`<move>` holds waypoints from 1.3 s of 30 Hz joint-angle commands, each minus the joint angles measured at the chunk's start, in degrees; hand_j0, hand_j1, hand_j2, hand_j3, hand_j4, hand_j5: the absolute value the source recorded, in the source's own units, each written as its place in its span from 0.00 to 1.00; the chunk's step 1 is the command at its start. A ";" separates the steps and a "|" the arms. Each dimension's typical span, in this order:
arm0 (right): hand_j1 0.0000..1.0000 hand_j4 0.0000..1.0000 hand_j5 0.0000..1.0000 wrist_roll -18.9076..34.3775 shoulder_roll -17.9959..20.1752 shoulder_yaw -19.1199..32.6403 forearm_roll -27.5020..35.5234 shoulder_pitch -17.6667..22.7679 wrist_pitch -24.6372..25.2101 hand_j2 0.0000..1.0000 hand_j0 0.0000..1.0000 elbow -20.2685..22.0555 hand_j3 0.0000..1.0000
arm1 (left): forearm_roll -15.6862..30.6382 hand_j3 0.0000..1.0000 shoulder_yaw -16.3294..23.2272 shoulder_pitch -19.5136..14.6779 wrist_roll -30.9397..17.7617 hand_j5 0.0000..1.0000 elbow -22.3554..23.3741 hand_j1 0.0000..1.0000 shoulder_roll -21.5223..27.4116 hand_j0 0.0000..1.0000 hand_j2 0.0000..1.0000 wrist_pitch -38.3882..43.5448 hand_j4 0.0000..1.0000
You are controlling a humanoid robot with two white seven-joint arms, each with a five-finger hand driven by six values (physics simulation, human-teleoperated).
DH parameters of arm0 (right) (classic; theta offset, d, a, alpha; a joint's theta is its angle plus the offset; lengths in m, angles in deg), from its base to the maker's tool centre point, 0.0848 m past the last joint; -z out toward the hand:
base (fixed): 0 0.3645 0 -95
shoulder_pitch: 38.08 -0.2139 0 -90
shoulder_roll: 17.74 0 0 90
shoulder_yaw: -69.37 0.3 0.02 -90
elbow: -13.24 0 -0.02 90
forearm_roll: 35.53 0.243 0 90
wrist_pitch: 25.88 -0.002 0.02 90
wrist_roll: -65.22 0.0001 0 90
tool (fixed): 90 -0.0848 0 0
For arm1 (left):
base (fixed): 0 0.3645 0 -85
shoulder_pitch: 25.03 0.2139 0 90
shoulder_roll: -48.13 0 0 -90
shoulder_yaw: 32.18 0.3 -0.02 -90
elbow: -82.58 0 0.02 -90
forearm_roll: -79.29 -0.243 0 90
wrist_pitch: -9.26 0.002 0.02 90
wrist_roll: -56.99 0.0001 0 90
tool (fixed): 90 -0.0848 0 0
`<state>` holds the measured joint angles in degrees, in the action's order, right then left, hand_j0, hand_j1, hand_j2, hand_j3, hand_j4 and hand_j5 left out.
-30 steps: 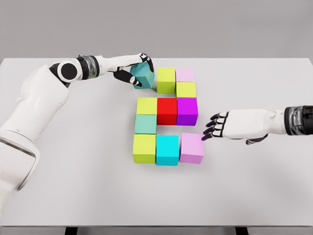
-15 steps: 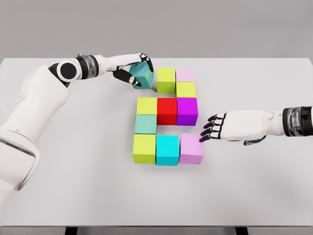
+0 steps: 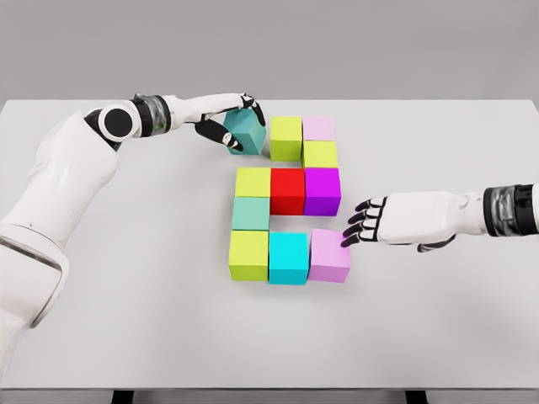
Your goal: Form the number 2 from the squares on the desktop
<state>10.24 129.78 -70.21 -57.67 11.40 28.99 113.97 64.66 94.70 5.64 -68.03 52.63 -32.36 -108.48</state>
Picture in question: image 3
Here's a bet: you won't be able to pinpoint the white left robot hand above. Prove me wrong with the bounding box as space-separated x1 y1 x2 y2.
188 91 267 153

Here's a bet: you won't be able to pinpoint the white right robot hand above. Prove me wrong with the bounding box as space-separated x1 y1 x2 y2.
340 191 462 254

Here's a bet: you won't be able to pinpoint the teal cube block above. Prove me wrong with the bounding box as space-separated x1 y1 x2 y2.
221 107 268 157

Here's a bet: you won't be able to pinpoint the yellow-green cube block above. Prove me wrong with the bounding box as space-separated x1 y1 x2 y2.
234 167 272 199
302 140 339 170
227 229 270 282
269 115 304 162

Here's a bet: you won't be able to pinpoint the purple cube block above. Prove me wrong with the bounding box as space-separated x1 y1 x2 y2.
303 167 342 218

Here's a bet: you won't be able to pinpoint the pale pink cube block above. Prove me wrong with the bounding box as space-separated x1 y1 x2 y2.
302 116 337 142

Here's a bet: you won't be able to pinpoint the red cube block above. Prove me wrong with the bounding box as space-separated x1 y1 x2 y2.
269 167 307 215

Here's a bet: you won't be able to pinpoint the mint green cube block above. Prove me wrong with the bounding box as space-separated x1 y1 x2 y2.
231 196 271 231

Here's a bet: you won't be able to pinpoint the cyan cube block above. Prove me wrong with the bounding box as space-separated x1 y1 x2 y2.
267 231 310 285

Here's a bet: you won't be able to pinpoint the white table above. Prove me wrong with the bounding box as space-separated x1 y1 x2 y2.
0 98 539 404

